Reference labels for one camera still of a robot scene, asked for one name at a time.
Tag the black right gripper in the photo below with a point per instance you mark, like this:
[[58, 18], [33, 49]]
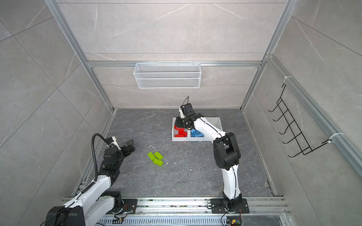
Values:
[[178, 124]]

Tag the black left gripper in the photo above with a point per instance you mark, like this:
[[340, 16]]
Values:
[[130, 148]]

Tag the blue lego brick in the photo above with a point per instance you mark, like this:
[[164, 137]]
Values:
[[197, 135]]

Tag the green brick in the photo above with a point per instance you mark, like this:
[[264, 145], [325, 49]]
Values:
[[158, 162], [151, 156], [158, 155]]

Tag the red arch lego piece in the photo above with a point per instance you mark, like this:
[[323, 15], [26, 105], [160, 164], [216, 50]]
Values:
[[179, 129]]

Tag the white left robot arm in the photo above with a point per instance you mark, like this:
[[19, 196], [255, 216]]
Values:
[[96, 200]]

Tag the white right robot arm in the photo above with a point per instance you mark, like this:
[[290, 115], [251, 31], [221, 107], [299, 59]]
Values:
[[225, 149]]

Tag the white left bin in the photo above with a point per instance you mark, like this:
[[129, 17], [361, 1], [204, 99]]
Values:
[[183, 139]]

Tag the white bin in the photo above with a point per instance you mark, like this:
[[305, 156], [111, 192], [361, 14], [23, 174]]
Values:
[[214, 125], [196, 138], [183, 139]]

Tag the white middle bin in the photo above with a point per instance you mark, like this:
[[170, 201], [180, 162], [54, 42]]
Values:
[[196, 138]]

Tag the white right bin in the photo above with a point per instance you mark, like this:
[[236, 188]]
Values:
[[214, 125]]

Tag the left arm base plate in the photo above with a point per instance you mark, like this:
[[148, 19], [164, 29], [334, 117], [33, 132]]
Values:
[[127, 206]]

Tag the white wire mesh basket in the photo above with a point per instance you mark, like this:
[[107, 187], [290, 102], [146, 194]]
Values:
[[168, 75]]

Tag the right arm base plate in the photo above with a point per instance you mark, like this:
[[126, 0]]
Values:
[[218, 206]]

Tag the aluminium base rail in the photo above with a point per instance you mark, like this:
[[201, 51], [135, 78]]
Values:
[[192, 211]]

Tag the black wire hook rack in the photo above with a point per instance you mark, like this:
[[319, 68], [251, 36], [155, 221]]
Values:
[[298, 136]]

